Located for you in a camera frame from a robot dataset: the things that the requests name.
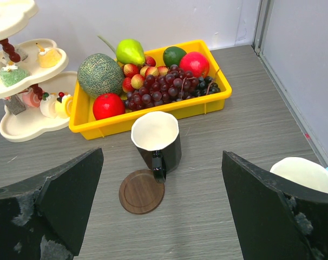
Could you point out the yellow plastic fruit bin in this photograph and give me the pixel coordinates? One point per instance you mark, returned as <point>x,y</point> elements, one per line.
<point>82,119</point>

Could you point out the pink swirl roll cake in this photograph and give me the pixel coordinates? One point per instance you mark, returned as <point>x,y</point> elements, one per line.
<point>31,97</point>

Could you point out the green melon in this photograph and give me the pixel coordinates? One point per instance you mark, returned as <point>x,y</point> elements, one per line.
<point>99,74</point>

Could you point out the purple grape bunch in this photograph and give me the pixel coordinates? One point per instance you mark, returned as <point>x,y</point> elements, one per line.
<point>175,86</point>

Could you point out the yellow round dessert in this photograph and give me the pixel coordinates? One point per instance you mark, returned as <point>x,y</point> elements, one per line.
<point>47,57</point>

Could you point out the green round dessert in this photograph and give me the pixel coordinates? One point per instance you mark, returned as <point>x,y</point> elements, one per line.
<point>12,74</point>

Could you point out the green lime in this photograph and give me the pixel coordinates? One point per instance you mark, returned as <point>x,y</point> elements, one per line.
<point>173,55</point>

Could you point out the black grape bunch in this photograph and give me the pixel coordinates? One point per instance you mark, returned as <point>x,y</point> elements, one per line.
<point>206,86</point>

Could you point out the blue cup white inside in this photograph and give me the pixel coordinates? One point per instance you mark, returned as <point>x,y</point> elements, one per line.
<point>302,172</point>

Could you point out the cream three-tier stand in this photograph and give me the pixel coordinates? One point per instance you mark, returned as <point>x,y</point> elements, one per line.
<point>14,16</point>

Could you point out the right wooden coaster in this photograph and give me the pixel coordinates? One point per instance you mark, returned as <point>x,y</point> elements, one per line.
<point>140,193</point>

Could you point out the green pear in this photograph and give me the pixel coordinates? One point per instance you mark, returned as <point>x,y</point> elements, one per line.
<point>127,51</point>

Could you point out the red tomato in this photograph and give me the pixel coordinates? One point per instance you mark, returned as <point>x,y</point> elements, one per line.
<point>108,105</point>

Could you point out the white cake slice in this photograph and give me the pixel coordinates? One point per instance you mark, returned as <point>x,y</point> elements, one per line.
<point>47,105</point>

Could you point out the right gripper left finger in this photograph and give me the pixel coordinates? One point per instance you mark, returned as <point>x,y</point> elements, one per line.
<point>46,216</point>

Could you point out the yellow cake slice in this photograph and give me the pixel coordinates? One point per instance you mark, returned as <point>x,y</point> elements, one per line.
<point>63,105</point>

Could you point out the black mug white inside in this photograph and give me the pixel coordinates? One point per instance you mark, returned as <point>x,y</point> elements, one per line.
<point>156,136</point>

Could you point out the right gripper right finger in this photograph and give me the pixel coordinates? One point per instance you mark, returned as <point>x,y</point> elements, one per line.
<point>275,218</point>

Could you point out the pink red apple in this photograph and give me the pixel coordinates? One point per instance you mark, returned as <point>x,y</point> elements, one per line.
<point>196,62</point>

